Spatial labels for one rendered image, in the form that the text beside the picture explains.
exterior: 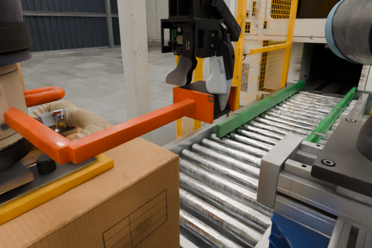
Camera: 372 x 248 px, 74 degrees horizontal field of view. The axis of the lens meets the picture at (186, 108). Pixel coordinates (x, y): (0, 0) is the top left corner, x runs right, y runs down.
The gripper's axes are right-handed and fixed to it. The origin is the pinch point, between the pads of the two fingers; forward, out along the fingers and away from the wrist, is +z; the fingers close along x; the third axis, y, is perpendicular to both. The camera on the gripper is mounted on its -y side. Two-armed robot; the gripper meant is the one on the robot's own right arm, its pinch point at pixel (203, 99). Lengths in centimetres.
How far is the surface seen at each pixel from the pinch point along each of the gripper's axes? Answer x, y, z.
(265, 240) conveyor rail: 8, -24, 48
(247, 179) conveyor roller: -13, -55, 53
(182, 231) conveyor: -20, -18, 59
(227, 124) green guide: -44, -88, 45
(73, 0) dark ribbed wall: -1065, -534, -96
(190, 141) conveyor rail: -53, -64, 51
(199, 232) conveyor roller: -12, -18, 54
